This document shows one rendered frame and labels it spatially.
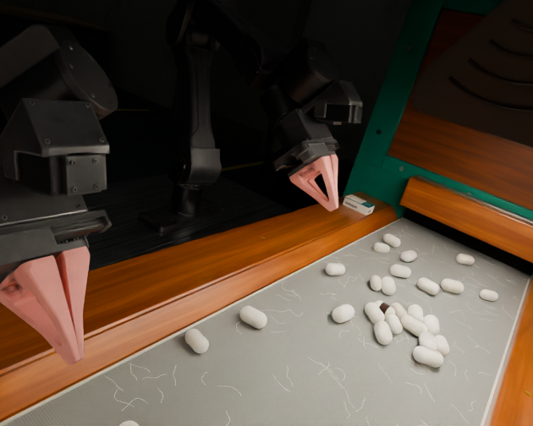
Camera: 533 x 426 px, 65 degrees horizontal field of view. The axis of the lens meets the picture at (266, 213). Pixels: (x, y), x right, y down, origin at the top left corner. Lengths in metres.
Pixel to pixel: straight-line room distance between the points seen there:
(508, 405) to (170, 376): 0.36
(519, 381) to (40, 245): 0.53
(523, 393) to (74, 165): 0.52
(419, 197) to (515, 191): 0.19
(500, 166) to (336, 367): 0.65
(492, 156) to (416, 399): 0.63
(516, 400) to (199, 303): 0.37
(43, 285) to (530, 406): 0.50
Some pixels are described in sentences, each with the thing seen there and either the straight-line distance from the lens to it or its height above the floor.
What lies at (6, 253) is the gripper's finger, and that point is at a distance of 0.31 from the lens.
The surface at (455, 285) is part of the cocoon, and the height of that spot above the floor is 0.76.
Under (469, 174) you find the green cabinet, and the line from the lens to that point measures 1.04.
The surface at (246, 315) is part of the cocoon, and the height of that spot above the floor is 0.75.
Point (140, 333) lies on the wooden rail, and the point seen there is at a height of 0.75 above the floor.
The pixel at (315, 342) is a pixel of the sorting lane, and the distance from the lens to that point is 0.53.
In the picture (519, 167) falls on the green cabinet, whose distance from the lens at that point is 1.02.
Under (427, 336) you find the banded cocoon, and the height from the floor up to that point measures 0.76.
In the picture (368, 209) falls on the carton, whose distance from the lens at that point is 0.93.
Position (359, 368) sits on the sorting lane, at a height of 0.74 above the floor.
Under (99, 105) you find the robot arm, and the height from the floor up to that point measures 0.98.
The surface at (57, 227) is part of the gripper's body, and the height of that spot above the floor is 0.89.
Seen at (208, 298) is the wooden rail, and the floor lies 0.75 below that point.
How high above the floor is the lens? 1.05
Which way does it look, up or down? 22 degrees down
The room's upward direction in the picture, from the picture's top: 16 degrees clockwise
